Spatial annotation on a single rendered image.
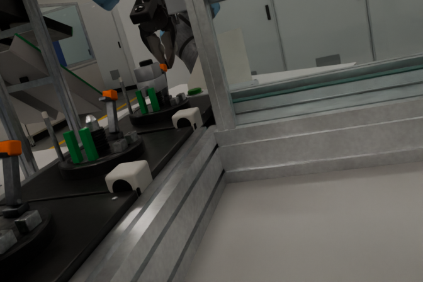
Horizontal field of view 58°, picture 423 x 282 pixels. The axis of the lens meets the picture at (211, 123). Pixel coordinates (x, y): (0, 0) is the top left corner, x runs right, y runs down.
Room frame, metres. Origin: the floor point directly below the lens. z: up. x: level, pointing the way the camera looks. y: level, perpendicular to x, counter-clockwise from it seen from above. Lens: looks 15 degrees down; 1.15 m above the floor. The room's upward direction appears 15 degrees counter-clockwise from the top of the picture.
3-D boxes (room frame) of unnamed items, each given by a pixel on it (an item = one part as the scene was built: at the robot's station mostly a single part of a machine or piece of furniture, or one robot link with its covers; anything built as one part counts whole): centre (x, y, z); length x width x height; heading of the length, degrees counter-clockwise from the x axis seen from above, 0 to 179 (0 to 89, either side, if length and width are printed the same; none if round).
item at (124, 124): (0.85, 0.11, 0.96); 0.24 x 0.24 x 0.02; 71
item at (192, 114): (0.72, 0.04, 0.97); 0.05 x 0.05 x 0.04; 71
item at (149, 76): (0.84, 0.11, 1.06); 0.08 x 0.04 x 0.07; 161
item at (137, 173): (0.60, 0.19, 1.01); 0.24 x 0.24 x 0.13; 71
